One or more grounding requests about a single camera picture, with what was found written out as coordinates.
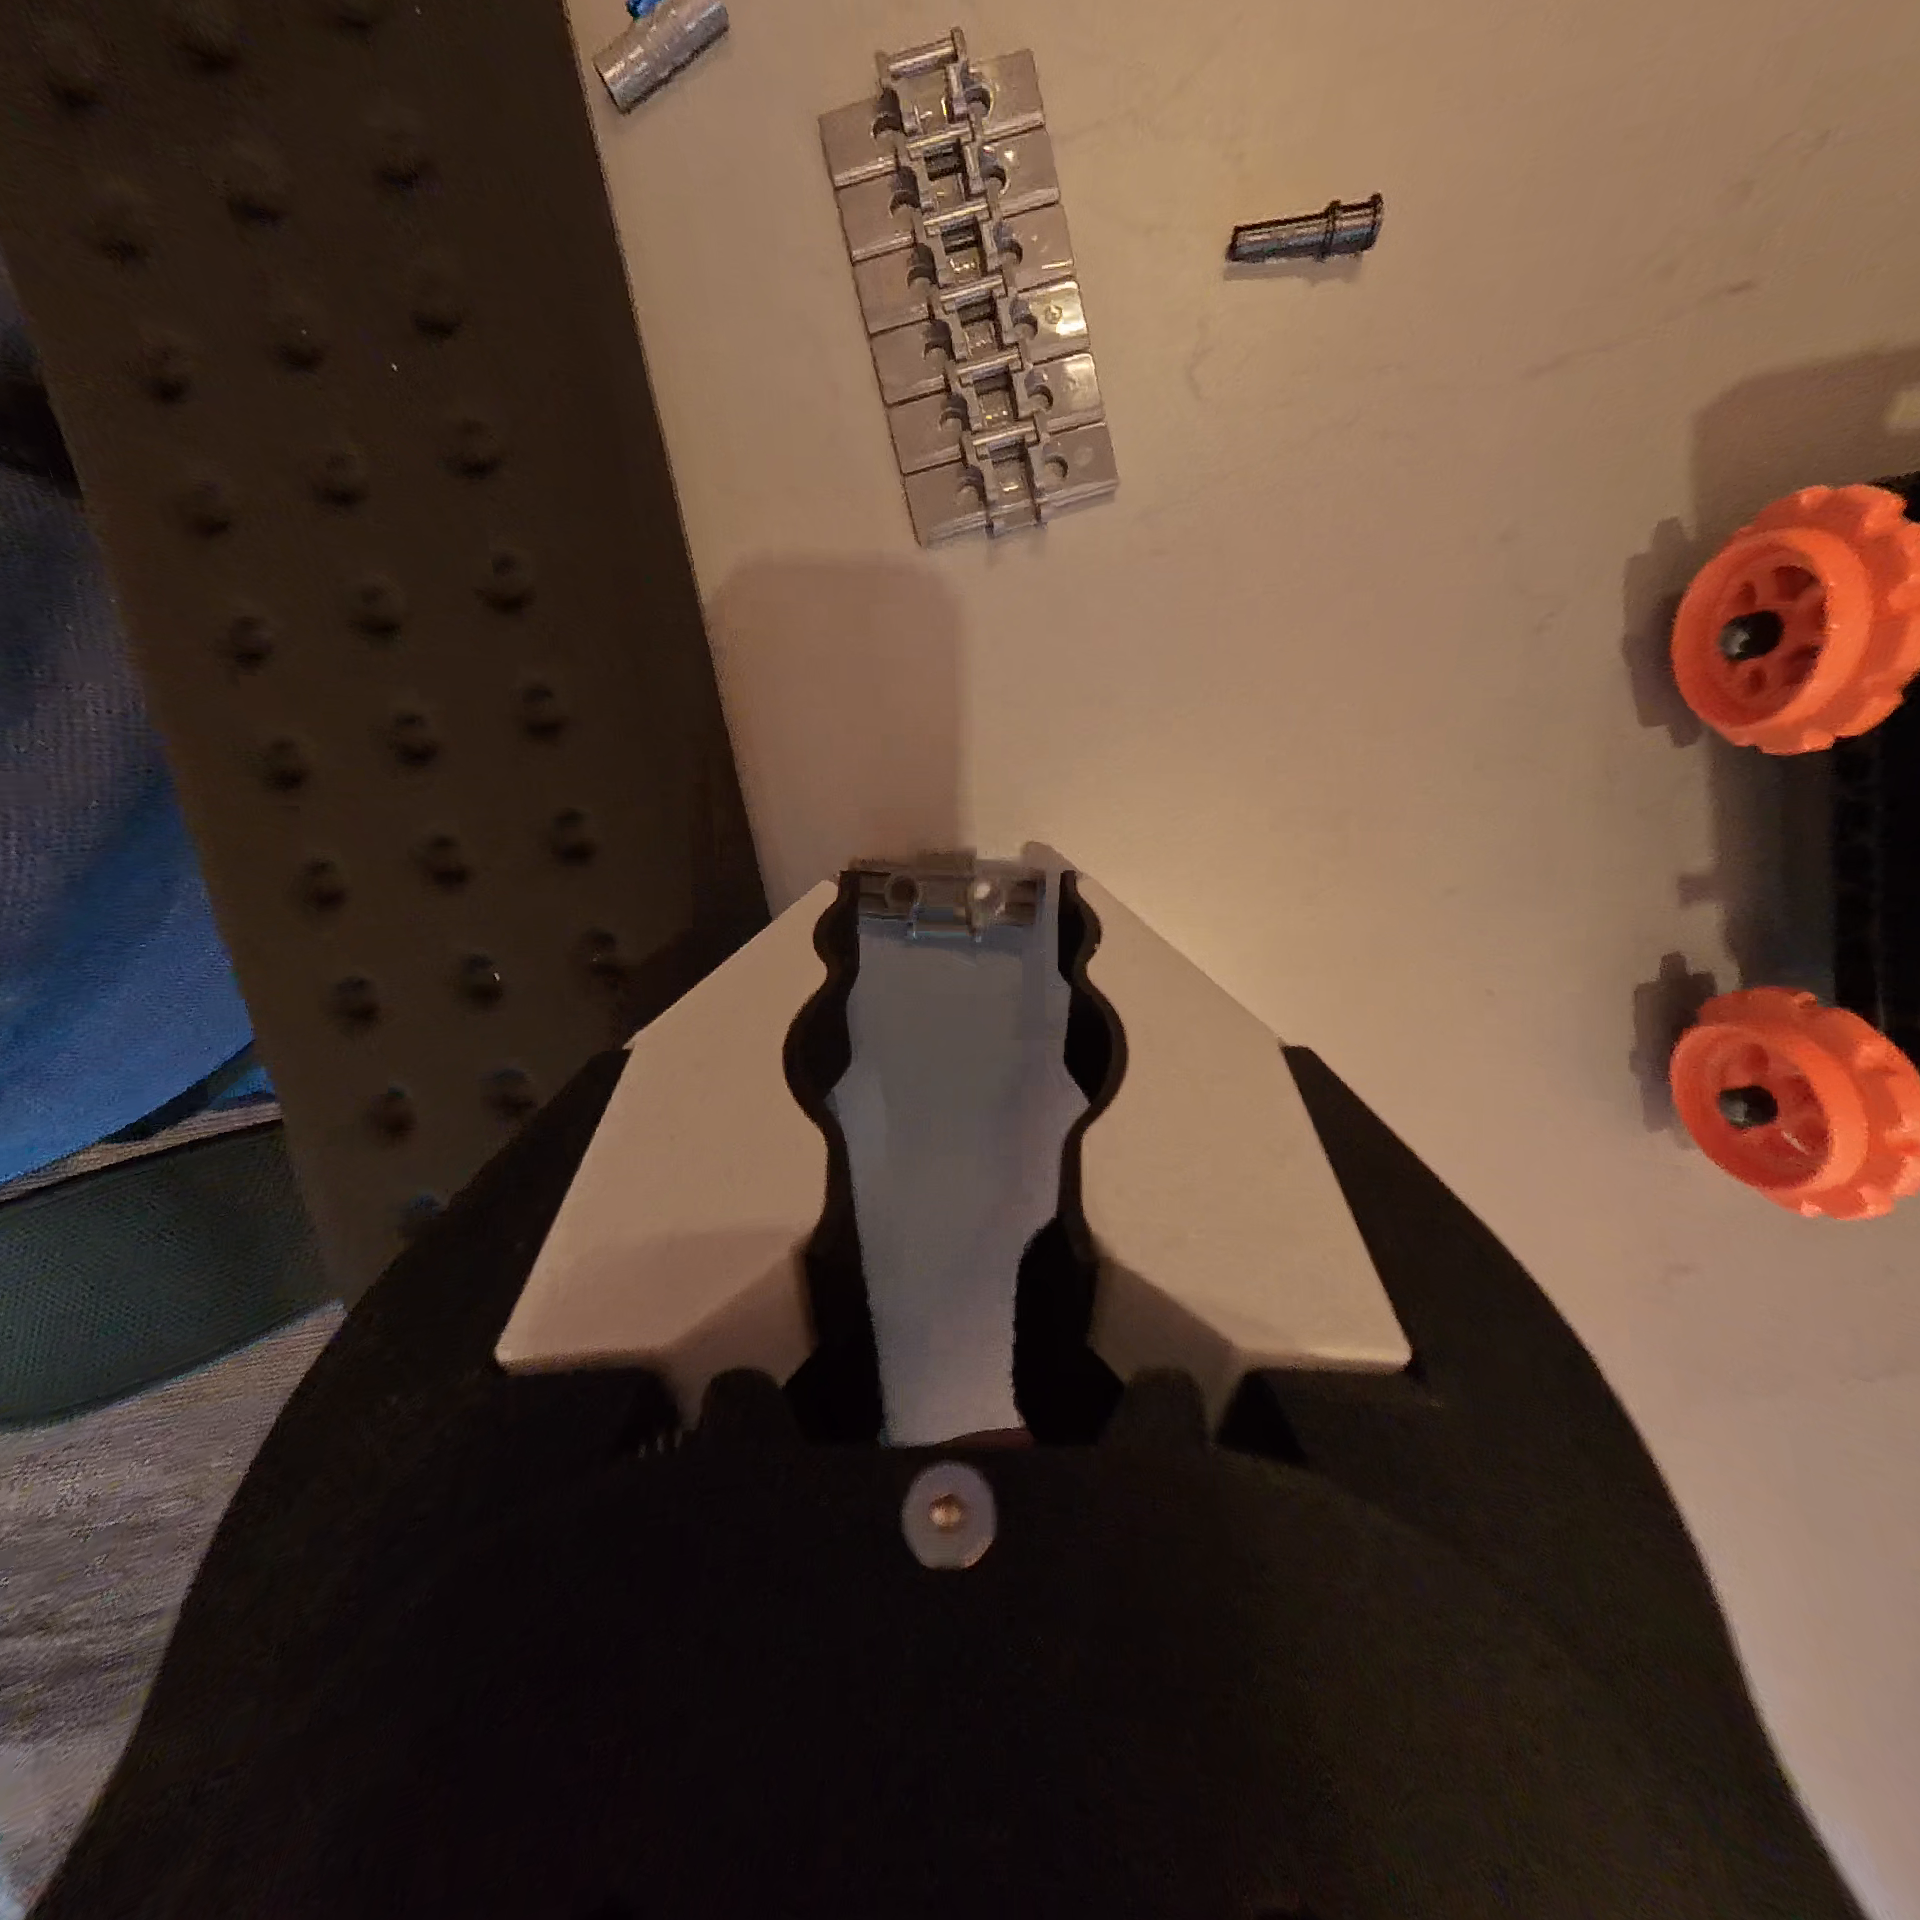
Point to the small black pin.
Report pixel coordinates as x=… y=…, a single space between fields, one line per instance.
x=1303 y=230

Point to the grey clip plate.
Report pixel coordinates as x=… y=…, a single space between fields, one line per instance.
x=944 y=899

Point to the black toy car orange wheels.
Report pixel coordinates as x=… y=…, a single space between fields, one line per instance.
x=1783 y=631

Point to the dark green cloth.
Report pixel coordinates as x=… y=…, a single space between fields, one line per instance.
x=152 y=1260

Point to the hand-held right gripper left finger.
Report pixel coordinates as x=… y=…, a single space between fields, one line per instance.
x=674 y=1201

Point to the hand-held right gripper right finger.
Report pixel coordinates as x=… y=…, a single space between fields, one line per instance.
x=1246 y=1201

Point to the grey clip plate assembly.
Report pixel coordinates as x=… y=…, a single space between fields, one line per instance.
x=974 y=300

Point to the grey tube connector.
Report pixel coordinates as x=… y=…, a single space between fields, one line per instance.
x=662 y=45

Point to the black dimpled foam pad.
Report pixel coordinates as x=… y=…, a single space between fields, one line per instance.
x=376 y=598

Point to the person's leg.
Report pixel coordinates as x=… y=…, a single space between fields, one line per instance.
x=106 y=899

